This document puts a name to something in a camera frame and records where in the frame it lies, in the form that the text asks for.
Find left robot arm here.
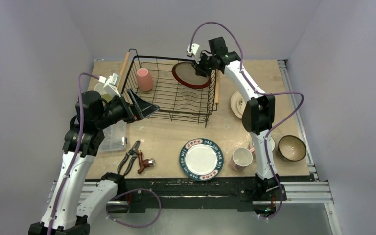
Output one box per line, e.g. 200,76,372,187
28,89,160,235

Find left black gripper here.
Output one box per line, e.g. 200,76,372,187
95,88,159,129

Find pink rimmed large plate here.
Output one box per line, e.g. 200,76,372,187
230,91,242,119

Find light pink mug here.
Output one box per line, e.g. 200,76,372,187
229,147,255,171

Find black base frame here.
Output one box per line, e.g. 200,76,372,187
50,176,333,215

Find purple cable loop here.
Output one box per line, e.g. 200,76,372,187
106,188,162,229

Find clear plastic screw box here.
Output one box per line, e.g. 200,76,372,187
98,121,127,152

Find black pliers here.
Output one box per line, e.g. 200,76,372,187
117,140,141,176

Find white enamel mug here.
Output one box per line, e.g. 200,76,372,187
249,137,276,153

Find dark ceramic bowl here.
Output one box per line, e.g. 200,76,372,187
278,135,307,162

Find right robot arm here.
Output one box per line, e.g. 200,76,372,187
187,37,282,199

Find cream floral small plate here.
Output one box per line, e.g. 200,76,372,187
236,96,246,118

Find green mug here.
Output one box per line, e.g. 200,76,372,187
94,83,113,102

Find black wire dish rack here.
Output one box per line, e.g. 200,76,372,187
119,48,220,125

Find red rimmed plate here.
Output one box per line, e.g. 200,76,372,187
171,62,211,89

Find brown handled tool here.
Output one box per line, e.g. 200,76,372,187
137,150,156,174

